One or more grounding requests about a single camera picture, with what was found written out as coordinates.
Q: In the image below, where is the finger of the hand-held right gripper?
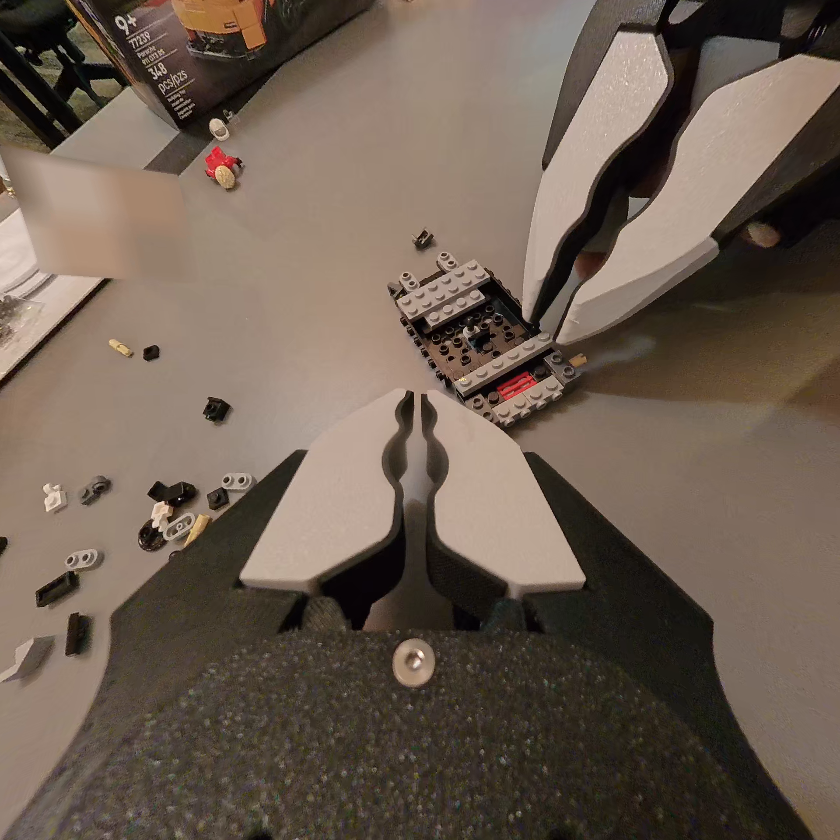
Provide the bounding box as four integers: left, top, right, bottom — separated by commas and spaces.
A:
554, 54, 840, 347
523, 29, 676, 326

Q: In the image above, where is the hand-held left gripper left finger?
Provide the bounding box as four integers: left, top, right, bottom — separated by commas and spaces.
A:
238, 387, 416, 592

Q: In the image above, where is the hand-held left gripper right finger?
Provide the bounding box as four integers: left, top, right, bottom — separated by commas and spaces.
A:
417, 389, 587, 598

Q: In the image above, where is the black brick car chassis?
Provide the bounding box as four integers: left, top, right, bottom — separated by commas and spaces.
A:
387, 249, 592, 429

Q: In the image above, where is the grey desk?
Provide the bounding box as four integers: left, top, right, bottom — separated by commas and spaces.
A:
0, 0, 840, 840

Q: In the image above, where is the pile of small brick pieces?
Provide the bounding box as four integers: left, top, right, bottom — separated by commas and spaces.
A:
0, 471, 257, 683

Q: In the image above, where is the white wooden book stand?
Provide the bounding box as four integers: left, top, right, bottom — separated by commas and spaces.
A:
0, 210, 110, 382

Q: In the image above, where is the clear bag of dark parts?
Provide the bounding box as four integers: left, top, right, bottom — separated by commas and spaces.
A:
0, 290, 47, 350

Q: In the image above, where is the black toy car box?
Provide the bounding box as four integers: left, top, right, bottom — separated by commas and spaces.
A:
66, 0, 370, 136

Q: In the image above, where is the black office chair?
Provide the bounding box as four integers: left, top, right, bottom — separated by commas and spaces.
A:
13, 0, 127, 109

